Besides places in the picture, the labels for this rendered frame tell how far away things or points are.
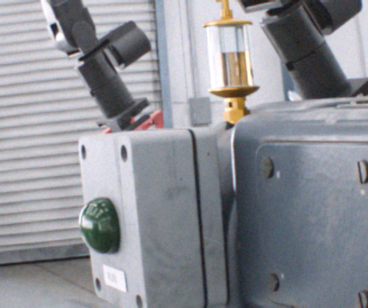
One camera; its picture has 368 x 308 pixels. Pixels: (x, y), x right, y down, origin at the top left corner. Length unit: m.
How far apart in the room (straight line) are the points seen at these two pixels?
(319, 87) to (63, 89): 7.41
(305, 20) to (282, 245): 0.54
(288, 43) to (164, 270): 0.52
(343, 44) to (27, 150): 3.36
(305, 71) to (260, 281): 0.52
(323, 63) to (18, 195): 7.32
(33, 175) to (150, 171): 7.79
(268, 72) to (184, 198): 8.88
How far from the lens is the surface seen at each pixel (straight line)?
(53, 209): 8.28
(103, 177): 0.45
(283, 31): 0.91
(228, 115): 0.49
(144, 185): 0.42
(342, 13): 0.95
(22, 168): 8.16
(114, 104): 1.46
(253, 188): 0.42
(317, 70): 0.92
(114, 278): 0.46
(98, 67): 1.45
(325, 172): 0.37
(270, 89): 9.30
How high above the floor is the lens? 1.34
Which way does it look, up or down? 3 degrees down
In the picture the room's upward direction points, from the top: 5 degrees counter-clockwise
